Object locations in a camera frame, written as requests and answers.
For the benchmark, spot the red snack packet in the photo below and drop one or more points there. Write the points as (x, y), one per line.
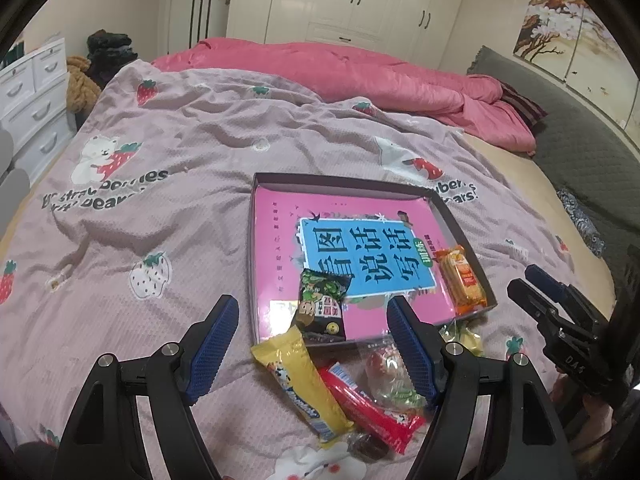
(370, 415)

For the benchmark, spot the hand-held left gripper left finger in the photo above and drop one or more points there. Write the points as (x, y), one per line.
(215, 355)

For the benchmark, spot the beige bed sheet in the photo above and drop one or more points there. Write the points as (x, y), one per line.
(525, 185)

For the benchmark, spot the white drawer cabinet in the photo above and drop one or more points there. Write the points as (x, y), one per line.
(40, 110)

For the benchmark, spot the dark clothes pile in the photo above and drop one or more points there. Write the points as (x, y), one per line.
(110, 55)

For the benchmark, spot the dark patterned cloth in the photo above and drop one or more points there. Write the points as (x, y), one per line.
(580, 220)

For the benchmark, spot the grey padded bench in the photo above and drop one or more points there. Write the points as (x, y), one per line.
(12, 190)

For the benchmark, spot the dark striped pillow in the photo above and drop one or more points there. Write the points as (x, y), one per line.
(525, 105)

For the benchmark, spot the yellow candy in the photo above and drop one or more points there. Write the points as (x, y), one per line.
(467, 340)

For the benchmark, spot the shallow dark cardboard box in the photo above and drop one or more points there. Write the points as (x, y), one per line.
(325, 180)

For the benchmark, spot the orange cracker packet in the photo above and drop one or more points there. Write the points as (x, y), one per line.
(462, 280)

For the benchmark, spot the strawberry printed blanket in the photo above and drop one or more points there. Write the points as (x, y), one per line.
(175, 210)

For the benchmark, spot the brown plush toy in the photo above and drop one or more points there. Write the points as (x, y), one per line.
(82, 87)

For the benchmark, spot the person's right hand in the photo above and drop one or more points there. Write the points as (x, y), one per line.
(595, 425)

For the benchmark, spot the grey padded headboard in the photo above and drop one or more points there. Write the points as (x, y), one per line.
(575, 125)

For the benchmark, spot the green and black snack packet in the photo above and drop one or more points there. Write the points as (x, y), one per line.
(322, 310)

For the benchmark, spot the coat rack with bags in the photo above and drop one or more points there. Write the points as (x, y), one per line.
(202, 0)

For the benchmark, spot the cream wardrobe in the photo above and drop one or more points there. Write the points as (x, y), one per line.
(375, 0)

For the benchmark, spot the pink and blue book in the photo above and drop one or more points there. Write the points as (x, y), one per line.
(360, 260)

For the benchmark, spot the dark brown candy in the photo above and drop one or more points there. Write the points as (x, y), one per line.
(367, 447)

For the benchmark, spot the dark green bottles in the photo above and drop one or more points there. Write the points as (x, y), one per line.
(14, 55)

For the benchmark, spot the pink quilt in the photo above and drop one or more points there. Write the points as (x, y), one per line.
(350, 75)

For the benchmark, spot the clear red candy packet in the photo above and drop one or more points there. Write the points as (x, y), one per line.
(382, 365)

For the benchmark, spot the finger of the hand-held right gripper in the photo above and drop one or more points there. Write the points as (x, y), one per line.
(539, 273)
(525, 297)

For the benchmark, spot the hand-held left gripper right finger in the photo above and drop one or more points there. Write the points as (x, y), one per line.
(411, 355)

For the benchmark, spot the yellow snack packet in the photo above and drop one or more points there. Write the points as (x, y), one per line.
(300, 390)

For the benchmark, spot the tree blossom wall painting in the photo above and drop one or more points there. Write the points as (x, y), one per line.
(575, 35)

